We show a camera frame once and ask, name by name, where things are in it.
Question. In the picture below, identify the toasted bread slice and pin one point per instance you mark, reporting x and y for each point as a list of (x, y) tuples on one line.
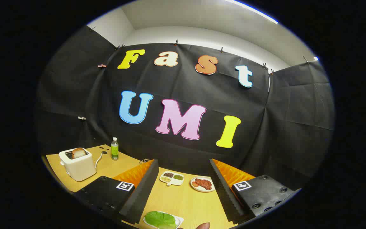
[(78, 153)]

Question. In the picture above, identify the pile of dark beans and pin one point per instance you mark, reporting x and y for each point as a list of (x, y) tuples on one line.
[(168, 174)]

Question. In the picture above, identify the pile of yellow beans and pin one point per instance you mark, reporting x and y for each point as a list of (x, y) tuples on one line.
[(165, 179)]

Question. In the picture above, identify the white square plate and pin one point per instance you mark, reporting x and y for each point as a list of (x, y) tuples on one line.
[(179, 219)]

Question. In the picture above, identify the green label plastic bottle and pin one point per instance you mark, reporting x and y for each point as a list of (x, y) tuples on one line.
[(114, 151)]

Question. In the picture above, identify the black backdrop cloth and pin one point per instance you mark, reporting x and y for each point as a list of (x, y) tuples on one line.
[(265, 127)]

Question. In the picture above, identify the green lettuce leaf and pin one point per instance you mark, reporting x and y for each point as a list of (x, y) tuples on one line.
[(160, 219)]

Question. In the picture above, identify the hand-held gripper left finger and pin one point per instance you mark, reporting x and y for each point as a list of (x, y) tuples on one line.
[(138, 194)]

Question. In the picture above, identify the white divided dish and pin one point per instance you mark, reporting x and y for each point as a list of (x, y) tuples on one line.
[(172, 181)]

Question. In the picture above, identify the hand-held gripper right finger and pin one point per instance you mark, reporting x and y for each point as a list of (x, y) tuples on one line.
[(226, 194)]

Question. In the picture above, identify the white oval plate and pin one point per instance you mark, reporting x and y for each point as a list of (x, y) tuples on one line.
[(194, 187)]

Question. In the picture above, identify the red meat piece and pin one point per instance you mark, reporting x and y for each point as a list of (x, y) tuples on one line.
[(204, 183)]

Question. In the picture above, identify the white toaster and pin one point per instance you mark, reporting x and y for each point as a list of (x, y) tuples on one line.
[(79, 168)]

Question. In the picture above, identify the pile of green beans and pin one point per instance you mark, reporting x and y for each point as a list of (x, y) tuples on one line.
[(178, 177)]

